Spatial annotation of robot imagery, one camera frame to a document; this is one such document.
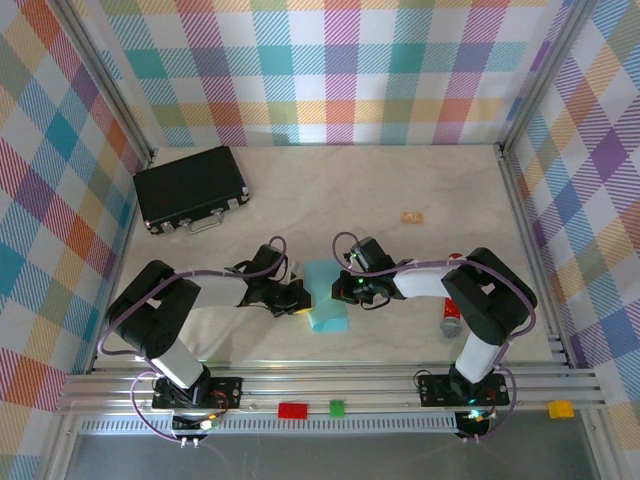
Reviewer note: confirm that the light blue paper sheet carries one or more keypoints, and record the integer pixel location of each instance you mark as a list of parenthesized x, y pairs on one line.
[(330, 320)]

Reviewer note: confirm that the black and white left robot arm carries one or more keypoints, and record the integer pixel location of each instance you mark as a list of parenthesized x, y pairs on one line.
[(150, 310)]

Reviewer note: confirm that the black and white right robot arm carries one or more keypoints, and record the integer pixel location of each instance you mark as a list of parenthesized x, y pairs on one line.
[(485, 300)]

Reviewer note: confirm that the small orange cracker piece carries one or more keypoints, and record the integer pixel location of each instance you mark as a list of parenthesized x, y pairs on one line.
[(413, 217)]

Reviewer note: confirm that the red toy brick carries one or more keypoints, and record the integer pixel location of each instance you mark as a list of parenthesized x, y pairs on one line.
[(293, 410)]

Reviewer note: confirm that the green toy brick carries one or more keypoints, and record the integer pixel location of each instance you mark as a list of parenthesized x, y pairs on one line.
[(337, 408)]

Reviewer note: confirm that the black controller board with LED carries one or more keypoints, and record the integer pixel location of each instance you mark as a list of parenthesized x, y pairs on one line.
[(197, 427), (474, 422)]

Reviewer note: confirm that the yellow toy brick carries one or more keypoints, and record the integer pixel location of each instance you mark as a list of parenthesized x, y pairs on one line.
[(561, 409)]

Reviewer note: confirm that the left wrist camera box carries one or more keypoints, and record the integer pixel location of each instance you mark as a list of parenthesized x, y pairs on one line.
[(291, 274)]

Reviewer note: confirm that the aluminium mounting rail frame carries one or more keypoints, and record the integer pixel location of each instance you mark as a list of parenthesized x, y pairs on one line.
[(350, 387)]

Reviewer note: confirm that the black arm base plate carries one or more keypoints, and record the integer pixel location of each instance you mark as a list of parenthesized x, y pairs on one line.
[(227, 392), (435, 390)]

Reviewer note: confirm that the aluminium side rail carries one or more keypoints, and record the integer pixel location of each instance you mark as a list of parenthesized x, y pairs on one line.
[(531, 250)]

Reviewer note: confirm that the aluminium corner post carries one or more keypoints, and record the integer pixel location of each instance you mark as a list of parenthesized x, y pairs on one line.
[(107, 75), (545, 75)]

